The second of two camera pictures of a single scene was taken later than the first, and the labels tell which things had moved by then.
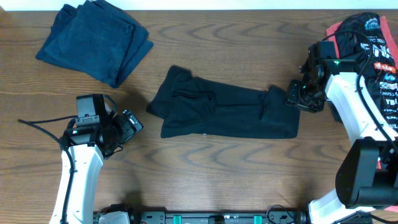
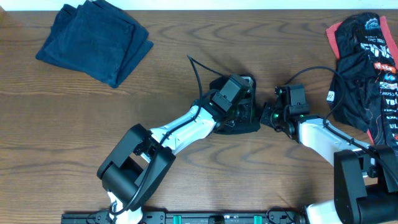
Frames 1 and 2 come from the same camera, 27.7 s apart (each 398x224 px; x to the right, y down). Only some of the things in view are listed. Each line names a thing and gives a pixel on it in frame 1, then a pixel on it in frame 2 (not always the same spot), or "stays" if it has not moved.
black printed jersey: x=361 y=37 stays
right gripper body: x=305 y=97 → x=273 y=117
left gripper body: x=120 y=130 → x=242 y=113
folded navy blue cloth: x=96 y=40 stays
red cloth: x=333 y=33 stays
